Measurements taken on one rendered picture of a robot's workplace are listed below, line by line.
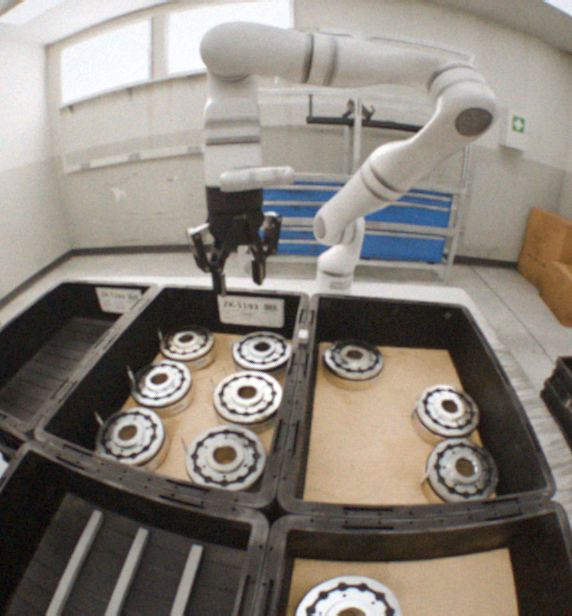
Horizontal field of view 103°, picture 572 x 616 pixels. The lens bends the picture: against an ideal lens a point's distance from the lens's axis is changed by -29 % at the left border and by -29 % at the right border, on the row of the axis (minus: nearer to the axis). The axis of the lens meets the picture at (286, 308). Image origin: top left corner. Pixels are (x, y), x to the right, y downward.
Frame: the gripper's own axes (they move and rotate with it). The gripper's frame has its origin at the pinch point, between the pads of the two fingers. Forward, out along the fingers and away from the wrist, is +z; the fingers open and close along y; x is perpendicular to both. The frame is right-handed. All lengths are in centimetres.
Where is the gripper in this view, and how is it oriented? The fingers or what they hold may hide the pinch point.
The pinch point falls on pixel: (239, 280)
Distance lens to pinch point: 46.0
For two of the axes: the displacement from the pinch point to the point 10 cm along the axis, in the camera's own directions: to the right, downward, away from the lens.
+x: 5.9, 4.2, -6.9
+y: -8.0, 3.0, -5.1
